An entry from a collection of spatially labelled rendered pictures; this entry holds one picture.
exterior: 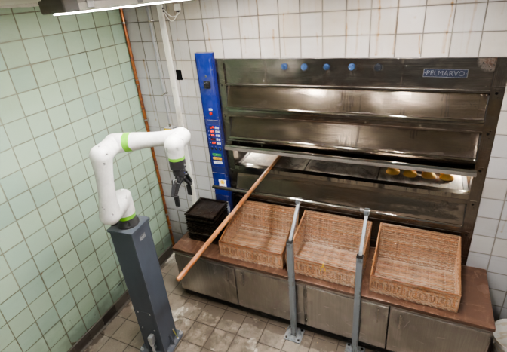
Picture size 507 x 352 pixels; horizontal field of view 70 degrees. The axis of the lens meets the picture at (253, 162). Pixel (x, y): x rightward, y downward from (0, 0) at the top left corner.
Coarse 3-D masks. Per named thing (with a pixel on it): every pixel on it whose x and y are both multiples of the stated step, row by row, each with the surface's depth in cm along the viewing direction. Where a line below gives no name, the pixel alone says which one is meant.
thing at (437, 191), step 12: (240, 168) 317; (252, 168) 312; (264, 168) 308; (276, 168) 306; (324, 180) 287; (336, 180) 283; (348, 180) 279; (360, 180) 276; (372, 180) 274; (420, 192) 259; (432, 192) 256; (444, 192) 252; (456, 192) 250; (468, 192) 249
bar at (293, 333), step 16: (240, 192) 280; (256, 192) 274; (336, 208) 250; (352, 208) 245; (368, 208) 243; (288, 240) 254; (288, 256) 257; (288, 272) 264; (288, 336) 292; (352, 336) 265
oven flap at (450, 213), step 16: (240, 176) 323; (256, 176) 317; (272, 192) 312; (288, 192) 306; (304, 192) 300; (320, 192) 295; (336, 192) 289; (352, 192) 284; (368, 192) 279; (384, 192) 274; (384, 208) 275; (400, 208) 271; (416, 208) 266; (432, 208) 262; (448, 208) 257; (464, 208) 253; (448, 224) 256
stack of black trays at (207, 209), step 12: (204, 204) 325; (216, 204) 324; (192, 216) 311; (204, 216) 306; (216, 216) 308; (192, 228) 318; (204, 228) 310; (216, 228) 312; (204, 240) 318; (216, 240) 313
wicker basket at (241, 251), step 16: (240, 208) 328; (256, 208) 323; (272, 208) 316; (288, 208) 310; (240, 224) 330; (256, 224) 326; (272, 224) 319; (288, 224) 313; (224, 240) 303; (240, 240) 316; (256, 240) 314; (272, 240) 312; (240, 256) 294; (256, 256) 296; (272, 256) 279
